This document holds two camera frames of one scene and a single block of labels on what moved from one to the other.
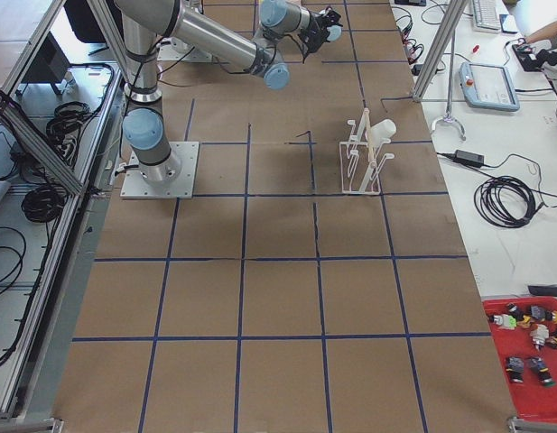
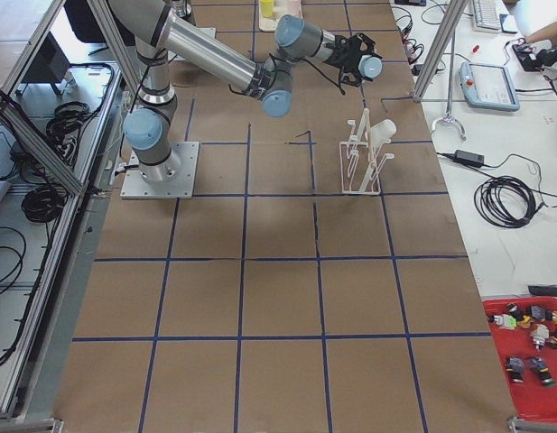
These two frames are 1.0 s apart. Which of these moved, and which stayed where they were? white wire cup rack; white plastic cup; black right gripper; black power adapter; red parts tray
Moved: black right gripper
Stayed: red parts tray; white plastic cup; white wire cup rack; black power adapter
